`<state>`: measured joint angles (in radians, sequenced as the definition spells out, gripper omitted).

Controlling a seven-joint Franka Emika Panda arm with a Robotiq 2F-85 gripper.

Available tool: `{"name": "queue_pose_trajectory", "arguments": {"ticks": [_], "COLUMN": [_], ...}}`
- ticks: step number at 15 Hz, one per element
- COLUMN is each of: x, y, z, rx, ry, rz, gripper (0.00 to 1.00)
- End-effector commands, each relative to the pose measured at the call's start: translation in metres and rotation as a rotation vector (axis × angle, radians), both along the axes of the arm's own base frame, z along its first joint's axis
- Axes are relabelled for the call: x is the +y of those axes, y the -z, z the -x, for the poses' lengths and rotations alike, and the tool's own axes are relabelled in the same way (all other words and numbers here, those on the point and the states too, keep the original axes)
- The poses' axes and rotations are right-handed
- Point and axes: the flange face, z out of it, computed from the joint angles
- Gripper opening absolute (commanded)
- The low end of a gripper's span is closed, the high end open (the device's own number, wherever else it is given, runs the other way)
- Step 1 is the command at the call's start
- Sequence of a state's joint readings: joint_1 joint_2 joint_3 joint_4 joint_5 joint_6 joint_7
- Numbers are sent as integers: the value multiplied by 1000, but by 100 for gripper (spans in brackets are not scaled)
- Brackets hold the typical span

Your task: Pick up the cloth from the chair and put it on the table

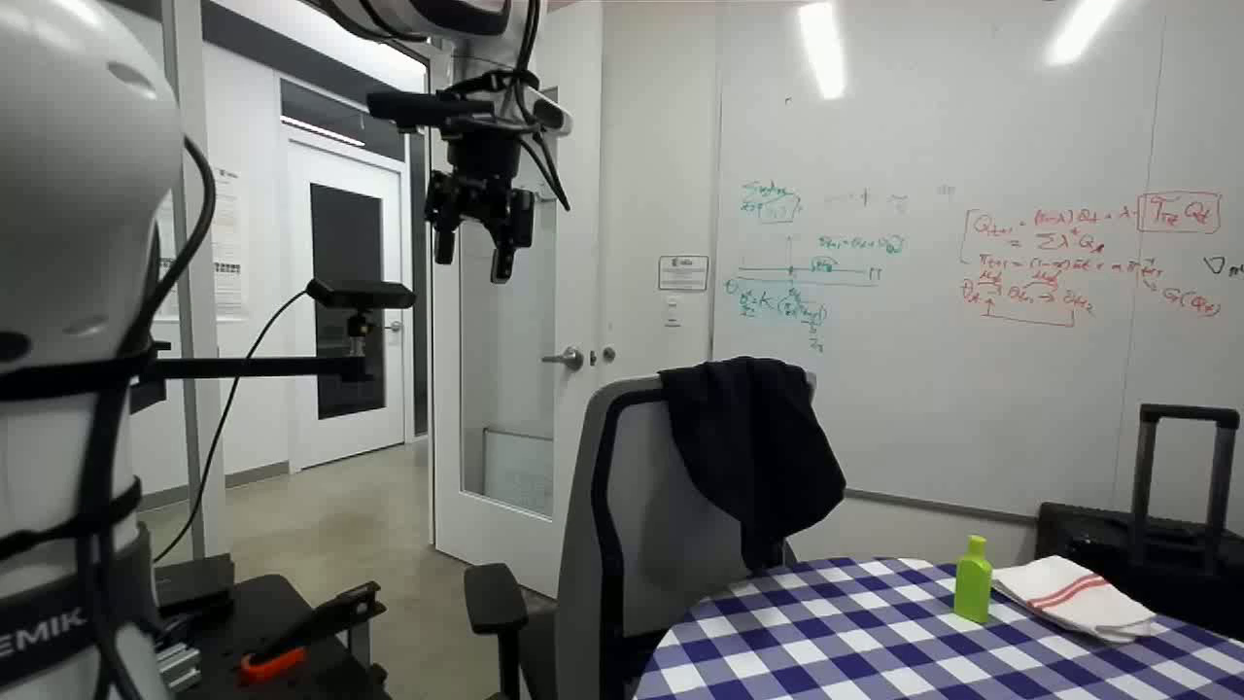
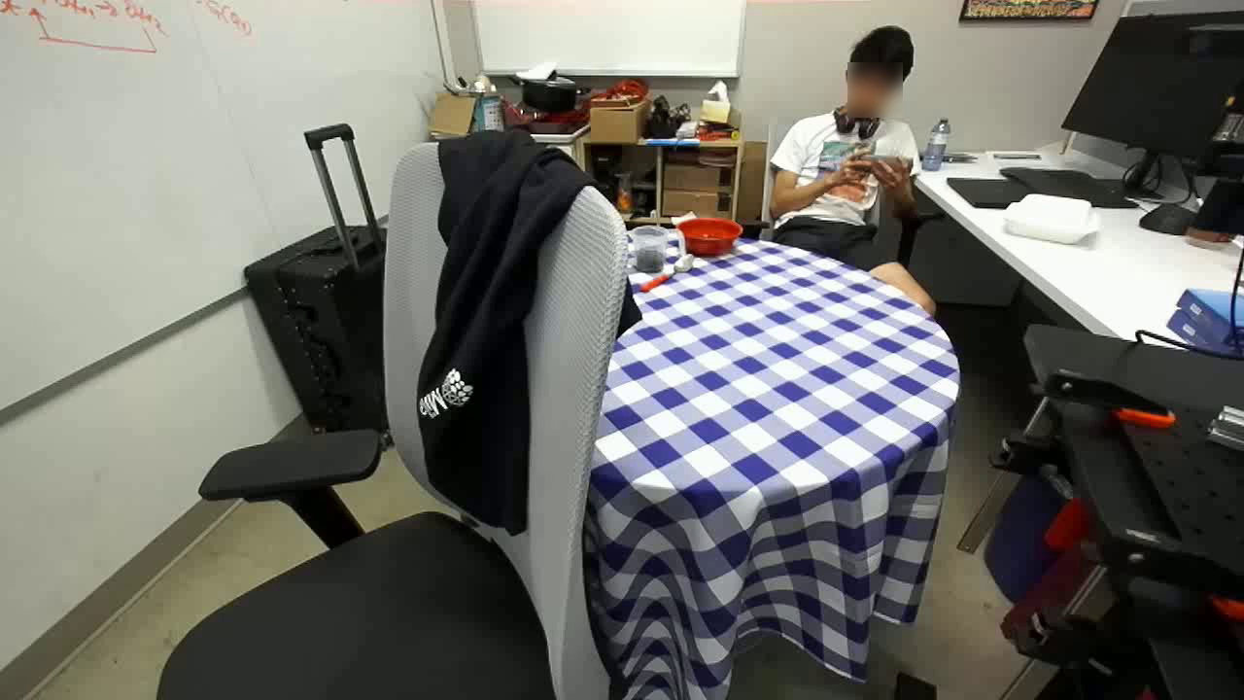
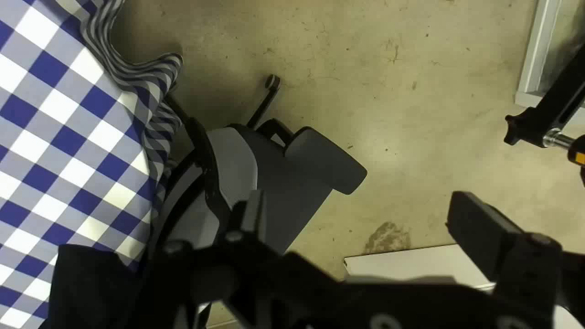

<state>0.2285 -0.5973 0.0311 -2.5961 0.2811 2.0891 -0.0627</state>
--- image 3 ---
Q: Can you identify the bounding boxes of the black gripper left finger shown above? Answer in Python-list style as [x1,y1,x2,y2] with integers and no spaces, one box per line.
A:
[160,189,289,290]

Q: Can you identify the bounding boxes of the blue white checkered tablecloth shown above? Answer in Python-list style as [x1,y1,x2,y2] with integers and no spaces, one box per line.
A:
[0,0,185,329]

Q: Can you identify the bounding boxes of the black cloth white print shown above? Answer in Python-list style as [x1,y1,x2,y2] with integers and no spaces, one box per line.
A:
[39,244,185,329]

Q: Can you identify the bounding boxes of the grey black office chair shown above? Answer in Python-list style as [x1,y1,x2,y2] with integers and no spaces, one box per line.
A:
[145,74,370,329]

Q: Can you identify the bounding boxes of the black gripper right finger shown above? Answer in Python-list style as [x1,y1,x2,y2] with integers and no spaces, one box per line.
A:
[447,191,564,329]

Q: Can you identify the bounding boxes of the white door glass pane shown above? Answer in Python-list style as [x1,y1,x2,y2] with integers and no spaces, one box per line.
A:
[514,0,585,109]

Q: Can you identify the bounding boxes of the white paper sheet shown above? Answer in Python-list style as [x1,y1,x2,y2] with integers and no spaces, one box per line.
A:
[342,244,498,293]

